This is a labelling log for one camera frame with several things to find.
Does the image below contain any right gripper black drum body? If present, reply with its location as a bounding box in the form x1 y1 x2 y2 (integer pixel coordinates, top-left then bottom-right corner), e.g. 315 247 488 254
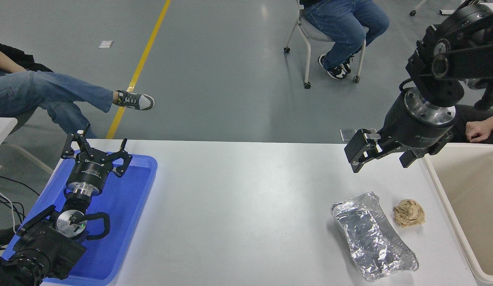
380 92 454 156

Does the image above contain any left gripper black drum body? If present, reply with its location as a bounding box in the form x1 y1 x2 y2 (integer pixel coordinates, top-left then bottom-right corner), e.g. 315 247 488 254
68 150 114 188

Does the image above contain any foil plate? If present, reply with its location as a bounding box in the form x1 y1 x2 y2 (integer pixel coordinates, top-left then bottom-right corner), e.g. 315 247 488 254
331 192 419 282

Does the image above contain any person's hand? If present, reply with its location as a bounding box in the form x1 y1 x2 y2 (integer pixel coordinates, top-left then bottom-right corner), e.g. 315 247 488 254
465 119 493 143

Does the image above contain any blue plastic tray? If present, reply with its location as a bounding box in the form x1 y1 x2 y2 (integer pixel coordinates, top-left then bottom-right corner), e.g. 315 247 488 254
2 153 158 286

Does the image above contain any crumpled tan paper ball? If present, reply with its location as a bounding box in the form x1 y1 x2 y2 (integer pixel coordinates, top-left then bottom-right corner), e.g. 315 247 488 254
393 199 425 228

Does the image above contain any person in dark trousers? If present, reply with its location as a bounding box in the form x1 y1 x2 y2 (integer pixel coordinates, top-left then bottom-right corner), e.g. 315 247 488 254
453 104 493 145

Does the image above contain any person with crossed legs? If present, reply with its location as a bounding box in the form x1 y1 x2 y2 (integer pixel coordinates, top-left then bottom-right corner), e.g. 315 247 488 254
0 40 155 139

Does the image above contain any large pale bin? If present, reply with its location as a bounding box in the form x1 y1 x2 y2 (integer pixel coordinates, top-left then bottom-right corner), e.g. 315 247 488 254
422 142 493 286

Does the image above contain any white side table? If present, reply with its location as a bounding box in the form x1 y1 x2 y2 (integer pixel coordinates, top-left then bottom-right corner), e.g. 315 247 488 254
0 117 55 177

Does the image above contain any black power adapter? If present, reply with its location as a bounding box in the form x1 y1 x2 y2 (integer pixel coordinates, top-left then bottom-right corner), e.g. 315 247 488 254
0 226 21 245

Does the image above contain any chair leg with castor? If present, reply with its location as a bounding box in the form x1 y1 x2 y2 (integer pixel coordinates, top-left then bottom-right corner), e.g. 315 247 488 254
409 0 429 17

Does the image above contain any person seated on chair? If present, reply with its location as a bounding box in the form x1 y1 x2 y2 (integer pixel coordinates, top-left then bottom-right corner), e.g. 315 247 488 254
300 0 390 80

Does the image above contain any grey seat wheeled chair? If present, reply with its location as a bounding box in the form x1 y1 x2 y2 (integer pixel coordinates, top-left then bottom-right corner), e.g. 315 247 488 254
283 0 369 89

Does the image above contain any black cable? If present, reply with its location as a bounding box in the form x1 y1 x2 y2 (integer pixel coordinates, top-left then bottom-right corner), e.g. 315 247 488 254
0 175 40 223

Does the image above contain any white cable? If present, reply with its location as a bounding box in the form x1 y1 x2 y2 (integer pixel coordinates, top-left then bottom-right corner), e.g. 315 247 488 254
0 185 16 234

